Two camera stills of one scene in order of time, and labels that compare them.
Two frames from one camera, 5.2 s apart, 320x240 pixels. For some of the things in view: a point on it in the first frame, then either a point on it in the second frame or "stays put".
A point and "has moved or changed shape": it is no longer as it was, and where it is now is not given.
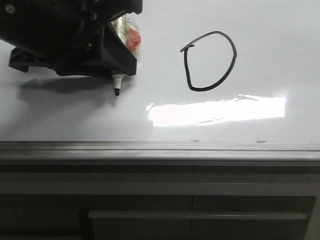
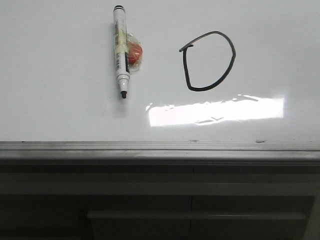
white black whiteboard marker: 117,79 to 122,48
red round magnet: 131,35 has moved or changed shape
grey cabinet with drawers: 75,201 stays put
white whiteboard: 209,70 stays put
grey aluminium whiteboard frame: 242,152 stays put
